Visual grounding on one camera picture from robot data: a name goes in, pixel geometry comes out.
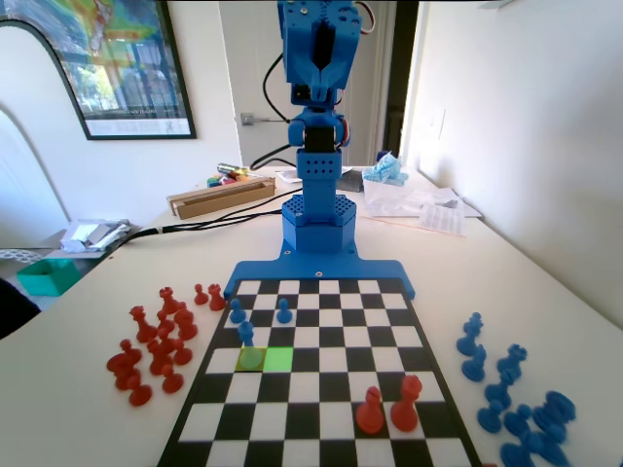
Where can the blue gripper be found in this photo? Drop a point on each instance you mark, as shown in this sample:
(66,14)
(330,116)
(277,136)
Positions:
(321,78)

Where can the tall blue chess piece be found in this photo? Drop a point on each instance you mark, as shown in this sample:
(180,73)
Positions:
(246,333)

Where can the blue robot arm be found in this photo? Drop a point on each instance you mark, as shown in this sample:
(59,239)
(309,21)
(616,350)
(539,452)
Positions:
(318,219)

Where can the blue chess pawn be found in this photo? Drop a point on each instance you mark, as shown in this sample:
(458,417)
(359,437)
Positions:
(489,418)
(283,311)
(236,311)
(517,420)

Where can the red chess queen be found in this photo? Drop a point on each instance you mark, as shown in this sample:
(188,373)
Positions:
(141,325)

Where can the blue chess rook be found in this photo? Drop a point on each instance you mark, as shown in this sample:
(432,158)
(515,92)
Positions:
(511,362)

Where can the tall red chess piece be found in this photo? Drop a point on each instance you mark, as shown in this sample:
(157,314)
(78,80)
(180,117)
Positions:
(406,406)

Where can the red chess bishop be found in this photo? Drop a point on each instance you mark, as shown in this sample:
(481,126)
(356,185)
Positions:
(370,413)

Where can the white door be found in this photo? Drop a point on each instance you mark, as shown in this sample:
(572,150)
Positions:
(243,58)

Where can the white paper sheet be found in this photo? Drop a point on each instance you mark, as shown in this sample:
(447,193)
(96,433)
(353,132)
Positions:
(287,175)

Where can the dark grey flat box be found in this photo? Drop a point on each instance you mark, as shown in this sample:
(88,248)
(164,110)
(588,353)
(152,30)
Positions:
(350,181)

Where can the silver yellow cylinder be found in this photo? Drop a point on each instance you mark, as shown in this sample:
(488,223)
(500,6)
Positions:
(231,169)

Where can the small pink block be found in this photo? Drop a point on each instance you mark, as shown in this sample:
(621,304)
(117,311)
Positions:
(226,181)

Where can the clear plastic bag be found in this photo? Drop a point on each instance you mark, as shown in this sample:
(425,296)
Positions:
(389,199)

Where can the small green block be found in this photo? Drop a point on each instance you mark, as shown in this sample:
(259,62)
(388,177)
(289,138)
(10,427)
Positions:
(212,183)

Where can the long cardboard box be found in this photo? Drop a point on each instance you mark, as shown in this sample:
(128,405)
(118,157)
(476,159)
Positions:
(224,197)

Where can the black framed colourful poster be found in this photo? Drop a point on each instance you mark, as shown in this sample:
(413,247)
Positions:
(126,63)

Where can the white paper stack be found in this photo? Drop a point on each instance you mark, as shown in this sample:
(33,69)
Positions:
(452,197)

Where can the printed paper sheet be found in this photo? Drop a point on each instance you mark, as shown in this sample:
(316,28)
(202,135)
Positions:
(443,220)

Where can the black white chessboard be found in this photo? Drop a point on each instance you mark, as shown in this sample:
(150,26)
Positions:
(331,340)

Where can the grey paper pile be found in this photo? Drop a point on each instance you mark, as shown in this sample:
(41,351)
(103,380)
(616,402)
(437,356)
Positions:
(92,233)

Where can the white arched panel black rim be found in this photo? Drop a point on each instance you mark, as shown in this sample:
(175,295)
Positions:
(24,73)

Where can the green plastic box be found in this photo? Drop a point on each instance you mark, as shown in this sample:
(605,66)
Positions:
(46,279)

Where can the white wall switch plate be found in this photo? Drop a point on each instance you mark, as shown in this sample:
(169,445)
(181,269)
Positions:
(440,125)

